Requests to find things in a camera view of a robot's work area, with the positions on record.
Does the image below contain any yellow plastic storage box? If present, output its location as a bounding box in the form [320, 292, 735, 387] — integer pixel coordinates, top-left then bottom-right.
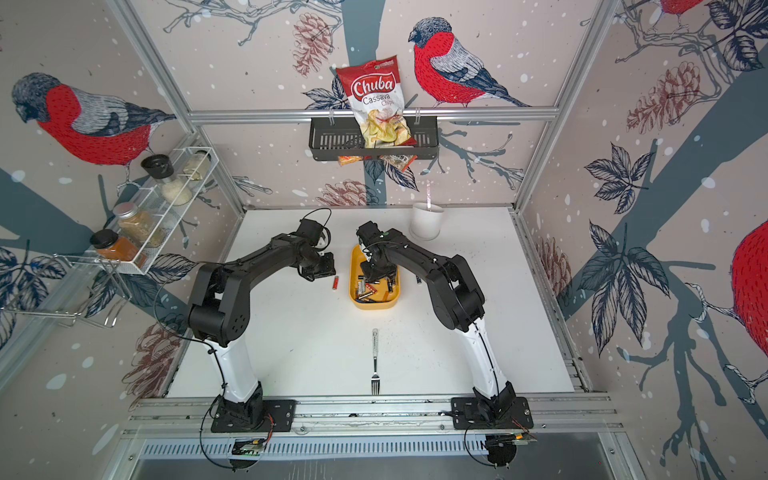
[348, 246, 401, 310]

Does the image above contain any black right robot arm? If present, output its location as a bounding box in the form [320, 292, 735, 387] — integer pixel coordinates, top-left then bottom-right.
[356, 221, 517, 423]

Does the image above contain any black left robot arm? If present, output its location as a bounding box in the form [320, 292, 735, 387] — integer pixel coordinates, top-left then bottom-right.
[187, 217, 336, 423]

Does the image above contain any white cup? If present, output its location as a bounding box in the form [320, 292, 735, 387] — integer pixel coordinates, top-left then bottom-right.
[409, 203, 445, 241]

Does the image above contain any silver fork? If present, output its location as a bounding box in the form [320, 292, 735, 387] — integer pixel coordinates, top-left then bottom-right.
[371, 328, 381, 396]

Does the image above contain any black lid spice jar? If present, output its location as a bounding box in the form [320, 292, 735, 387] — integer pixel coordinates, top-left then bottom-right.
[141, 154, 193, 206]

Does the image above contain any Chuba cassava chips bag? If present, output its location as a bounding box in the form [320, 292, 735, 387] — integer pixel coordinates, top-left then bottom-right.
[336, 56, 411, 145]

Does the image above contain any silver lid spice jar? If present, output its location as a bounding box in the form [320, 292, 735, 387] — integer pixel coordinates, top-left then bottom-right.
[113, 202, 165, 248]

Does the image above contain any orange spice jar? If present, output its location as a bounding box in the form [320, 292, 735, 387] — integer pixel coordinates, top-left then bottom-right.
[90, 229, 139, 262]

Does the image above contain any black wire basket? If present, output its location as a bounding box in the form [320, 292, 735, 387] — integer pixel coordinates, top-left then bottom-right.
[309, 116, 439, 161]

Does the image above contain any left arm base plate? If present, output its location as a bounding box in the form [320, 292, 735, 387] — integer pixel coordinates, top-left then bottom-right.
[211, 398, 297, 433]

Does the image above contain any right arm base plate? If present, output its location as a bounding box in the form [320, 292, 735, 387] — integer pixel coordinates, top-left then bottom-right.
[449, 397, 534, 430]

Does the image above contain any white wire spice rack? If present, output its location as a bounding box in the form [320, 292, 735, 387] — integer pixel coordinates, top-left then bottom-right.
[61, 146, 219, 275]

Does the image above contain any aluminium front rail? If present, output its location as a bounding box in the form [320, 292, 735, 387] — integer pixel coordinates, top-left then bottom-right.
[119, 393, 627, 438]

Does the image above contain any aluminium frame corner post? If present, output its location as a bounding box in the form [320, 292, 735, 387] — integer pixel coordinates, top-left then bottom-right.
[105, 0, 246, 217]

